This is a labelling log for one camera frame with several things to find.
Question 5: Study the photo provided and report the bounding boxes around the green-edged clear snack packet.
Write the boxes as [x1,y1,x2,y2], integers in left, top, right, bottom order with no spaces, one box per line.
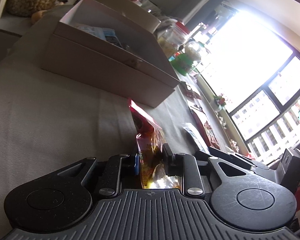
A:
[183,122,210,154]

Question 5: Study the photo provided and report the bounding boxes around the red yellow snack bag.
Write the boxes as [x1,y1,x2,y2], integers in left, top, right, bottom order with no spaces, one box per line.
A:
[128,99,181,189]

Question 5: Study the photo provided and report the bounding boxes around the long red snack packet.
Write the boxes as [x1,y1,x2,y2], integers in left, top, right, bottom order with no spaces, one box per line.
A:
[189,105,220,150]

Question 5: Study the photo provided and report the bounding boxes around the small potted plant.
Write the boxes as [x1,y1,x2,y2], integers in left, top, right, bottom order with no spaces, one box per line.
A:
[214,94,226,109]

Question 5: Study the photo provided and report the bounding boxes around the white tablecloth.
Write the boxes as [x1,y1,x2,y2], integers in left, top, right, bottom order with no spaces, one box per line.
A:
[0,4,241,238]

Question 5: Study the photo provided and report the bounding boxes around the green candy dispenser toy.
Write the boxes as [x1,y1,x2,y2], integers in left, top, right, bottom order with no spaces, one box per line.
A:
[170,40,206,76]

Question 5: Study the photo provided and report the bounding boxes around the pink open storage box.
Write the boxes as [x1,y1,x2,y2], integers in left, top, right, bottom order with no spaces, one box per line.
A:
[41,0,179,108]

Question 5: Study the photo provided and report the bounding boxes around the red-lid clear plastic jar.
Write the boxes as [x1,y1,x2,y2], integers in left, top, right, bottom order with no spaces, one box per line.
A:
[158,21,190,59]

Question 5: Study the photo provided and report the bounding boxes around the beige oval organizer tub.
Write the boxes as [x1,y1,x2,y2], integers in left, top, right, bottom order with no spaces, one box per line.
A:
[95,0,161,33]

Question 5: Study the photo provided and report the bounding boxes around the orange fruit left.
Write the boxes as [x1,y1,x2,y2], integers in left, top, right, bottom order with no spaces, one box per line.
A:
[31,10,47,25]

